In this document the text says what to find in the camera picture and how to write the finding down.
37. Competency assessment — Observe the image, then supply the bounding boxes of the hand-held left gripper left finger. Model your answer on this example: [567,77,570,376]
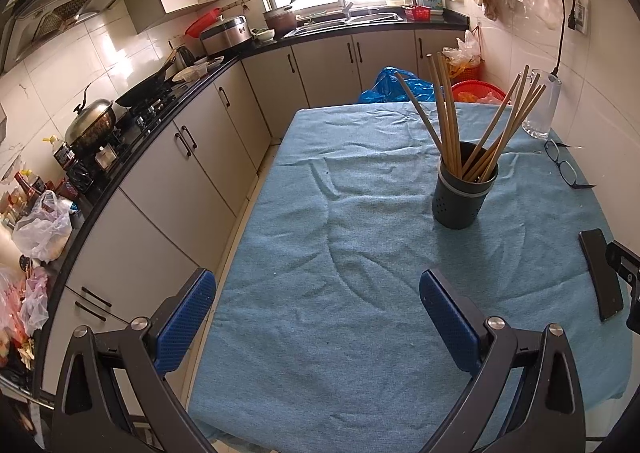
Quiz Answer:
[51,268,217,453]

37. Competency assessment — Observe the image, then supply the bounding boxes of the group of condiment bottles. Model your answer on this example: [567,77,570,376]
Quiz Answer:
[0,170,47,229]

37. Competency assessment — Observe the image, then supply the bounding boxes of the brown cooking pot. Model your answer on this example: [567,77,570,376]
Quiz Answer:
[262,0,299,35]

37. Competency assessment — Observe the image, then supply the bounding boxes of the blue plastic bag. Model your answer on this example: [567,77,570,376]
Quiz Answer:
[358,66,447,106]

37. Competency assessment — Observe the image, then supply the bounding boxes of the black plug cable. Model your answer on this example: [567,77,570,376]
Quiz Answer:
[549,0,576,81]

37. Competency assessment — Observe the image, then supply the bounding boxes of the beige base cabinets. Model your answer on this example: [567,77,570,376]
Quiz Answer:
[37,29,468,399]

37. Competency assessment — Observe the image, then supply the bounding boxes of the white plastic bag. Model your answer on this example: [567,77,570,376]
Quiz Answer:
[11,189,74,264]

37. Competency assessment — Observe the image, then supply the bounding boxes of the red colander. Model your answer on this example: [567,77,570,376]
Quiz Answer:
[184,8,222,40]

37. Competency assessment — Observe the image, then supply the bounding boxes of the steel pot with lid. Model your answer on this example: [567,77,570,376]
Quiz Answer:
[64,84,117,157]

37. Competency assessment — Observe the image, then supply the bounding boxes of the black frying pan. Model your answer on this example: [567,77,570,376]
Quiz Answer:
[114,49,178,108]

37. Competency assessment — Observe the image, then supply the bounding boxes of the black gas stove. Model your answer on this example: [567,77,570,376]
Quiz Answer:
[70,83,181,168]

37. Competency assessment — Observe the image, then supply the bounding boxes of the bunch of wooden chopsticks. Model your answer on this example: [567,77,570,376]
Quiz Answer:
[394,52,548,184]

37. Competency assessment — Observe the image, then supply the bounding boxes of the dark-framed eyeglasses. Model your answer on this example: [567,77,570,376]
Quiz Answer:
[543,138,597,190]

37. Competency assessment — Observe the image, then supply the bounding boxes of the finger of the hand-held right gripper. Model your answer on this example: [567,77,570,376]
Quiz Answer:
[604,239,640,334]

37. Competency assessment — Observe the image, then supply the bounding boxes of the blue table cloth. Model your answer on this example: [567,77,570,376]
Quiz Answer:
[187,102,632,444]

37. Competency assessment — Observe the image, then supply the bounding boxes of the white plate with food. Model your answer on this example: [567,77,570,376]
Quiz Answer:
[171,56,225,84]

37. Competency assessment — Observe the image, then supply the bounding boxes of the steel kitchen sink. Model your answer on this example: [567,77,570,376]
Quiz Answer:
[285,12,405,38]

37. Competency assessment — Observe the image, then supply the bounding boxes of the silver rice cooker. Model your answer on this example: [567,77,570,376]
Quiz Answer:
[199,15,253,57]

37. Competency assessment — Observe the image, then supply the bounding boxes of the dark sauce bottle yellow cap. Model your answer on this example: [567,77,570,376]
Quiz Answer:
[50,134,77,171]

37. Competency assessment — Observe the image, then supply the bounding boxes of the orange basket with plastic bags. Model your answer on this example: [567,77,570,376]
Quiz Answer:
[441,29,487,82]

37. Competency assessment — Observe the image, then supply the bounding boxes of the dark grey utensil holder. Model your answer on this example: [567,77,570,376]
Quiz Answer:
[431,141,500,230]

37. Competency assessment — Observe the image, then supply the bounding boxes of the black kitchen countertop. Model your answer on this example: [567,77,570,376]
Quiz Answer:
[0,13,471,384]

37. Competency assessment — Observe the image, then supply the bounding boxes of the black smartphone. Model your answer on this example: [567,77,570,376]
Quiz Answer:
[578,228,626,324]

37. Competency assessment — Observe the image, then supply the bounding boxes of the white wall socket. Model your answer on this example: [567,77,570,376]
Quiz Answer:
[570,0,590,35]

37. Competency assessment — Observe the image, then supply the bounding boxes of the large red basket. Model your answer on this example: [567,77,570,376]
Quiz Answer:
[450,79,510,106]

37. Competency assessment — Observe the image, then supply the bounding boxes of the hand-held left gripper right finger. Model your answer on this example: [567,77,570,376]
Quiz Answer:
[419,269,586,453]

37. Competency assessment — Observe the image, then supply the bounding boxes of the steel kettle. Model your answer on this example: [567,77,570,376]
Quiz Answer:
[171,46,197,70]

